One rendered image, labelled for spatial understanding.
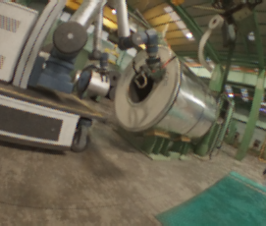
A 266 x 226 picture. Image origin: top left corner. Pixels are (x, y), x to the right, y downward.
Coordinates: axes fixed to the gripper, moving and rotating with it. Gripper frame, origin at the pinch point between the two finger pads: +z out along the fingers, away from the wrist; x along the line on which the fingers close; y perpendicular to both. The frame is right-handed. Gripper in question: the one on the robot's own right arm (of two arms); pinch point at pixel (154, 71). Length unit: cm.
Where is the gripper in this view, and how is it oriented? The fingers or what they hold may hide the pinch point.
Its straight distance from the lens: 132.3
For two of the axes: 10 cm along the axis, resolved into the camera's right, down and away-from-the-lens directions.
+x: 9.4, -3.3, 1.0
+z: 1.8, 7.2, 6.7
